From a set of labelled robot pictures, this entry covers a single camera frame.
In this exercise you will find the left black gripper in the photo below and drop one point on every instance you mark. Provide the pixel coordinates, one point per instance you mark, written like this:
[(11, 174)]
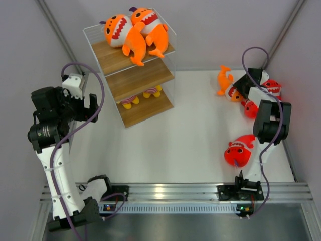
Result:
[(85, 113)]

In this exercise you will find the large orange shark plush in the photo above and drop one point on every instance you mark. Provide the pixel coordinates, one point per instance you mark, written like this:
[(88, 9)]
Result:
[(119, 32)]

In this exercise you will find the white slotted cable duct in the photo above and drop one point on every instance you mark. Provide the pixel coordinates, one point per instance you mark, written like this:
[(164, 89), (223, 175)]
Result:
[(176, 208)]

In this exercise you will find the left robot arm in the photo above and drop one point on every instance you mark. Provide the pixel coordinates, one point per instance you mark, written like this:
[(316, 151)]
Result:
[(50, 137)]

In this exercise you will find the striped yellow-footed plush left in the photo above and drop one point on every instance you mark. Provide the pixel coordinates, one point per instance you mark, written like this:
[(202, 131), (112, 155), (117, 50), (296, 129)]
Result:
[(127, 103)]

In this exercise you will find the red shark plush middle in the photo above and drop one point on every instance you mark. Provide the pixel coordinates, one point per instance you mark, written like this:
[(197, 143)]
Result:
[(250, 109)]

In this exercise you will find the striped yellow-footed plush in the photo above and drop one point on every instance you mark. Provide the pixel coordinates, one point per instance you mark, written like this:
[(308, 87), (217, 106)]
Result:
[(155, 91), (127, 103)]

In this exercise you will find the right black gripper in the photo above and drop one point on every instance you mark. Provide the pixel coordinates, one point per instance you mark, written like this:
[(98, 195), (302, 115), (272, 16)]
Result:
[(238, 85)]

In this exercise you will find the striped yellow-footed plush right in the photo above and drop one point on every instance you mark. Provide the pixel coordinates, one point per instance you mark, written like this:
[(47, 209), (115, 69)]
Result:
[(155, 91)]

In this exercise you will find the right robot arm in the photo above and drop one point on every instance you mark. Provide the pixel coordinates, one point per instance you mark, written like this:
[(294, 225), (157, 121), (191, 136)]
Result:
[(271, 121)]

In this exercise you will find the white wire wooden shelf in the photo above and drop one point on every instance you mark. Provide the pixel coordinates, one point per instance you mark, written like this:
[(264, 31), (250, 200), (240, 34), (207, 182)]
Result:
[(124, 79)]

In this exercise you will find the red shark plush near corner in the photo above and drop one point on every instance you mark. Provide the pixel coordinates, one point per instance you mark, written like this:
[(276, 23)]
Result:
[(273, 88)]

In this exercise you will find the red shark plush front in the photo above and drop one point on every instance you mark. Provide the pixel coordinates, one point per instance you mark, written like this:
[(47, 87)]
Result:
[(239, 151)]

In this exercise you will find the aluminium mounting rail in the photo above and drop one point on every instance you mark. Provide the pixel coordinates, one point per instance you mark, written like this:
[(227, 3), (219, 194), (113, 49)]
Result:
[(279, 192)]

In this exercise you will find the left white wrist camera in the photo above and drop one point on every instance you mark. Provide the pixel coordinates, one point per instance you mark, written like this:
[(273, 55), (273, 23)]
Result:
[(73, 86)]

